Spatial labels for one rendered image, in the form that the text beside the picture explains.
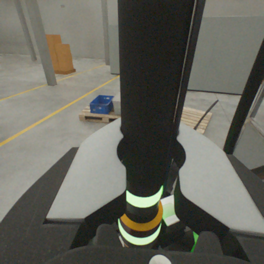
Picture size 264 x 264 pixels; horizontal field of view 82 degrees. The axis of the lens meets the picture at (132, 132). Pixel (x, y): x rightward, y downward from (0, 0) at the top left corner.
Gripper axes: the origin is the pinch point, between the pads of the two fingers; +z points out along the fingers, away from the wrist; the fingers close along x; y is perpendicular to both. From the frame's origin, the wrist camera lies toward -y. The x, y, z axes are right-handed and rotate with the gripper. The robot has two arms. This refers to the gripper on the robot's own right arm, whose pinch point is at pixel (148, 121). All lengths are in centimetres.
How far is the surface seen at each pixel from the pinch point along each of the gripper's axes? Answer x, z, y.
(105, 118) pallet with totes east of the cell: -72, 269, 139
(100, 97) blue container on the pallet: -97, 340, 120
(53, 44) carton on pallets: -391, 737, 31
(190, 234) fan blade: 8.3, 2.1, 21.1
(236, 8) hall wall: 518, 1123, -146
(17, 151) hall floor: -190, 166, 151
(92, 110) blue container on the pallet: -101, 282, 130
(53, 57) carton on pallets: -409, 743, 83
